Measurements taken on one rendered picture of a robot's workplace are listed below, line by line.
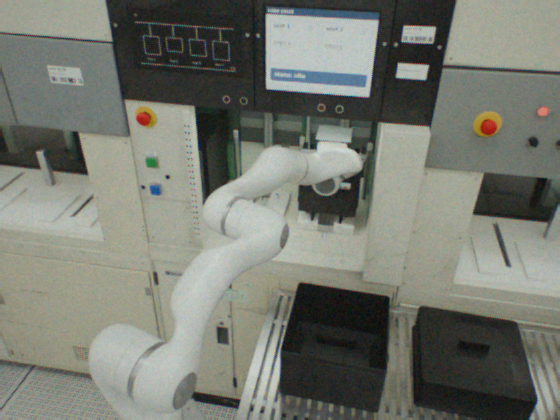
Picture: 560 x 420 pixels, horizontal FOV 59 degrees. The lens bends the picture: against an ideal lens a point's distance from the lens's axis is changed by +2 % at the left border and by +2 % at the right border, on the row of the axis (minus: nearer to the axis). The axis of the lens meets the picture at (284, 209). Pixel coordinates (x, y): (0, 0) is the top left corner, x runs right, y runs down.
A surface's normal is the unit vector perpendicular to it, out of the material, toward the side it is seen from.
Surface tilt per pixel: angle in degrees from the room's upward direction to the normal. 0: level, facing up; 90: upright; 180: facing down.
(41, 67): 90
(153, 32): 90
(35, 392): 0
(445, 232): 90
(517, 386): 0
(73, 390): 0
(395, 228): 90
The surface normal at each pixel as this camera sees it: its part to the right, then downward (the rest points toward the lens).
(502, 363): 0.02, -0.84
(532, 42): -0.18, 0.54
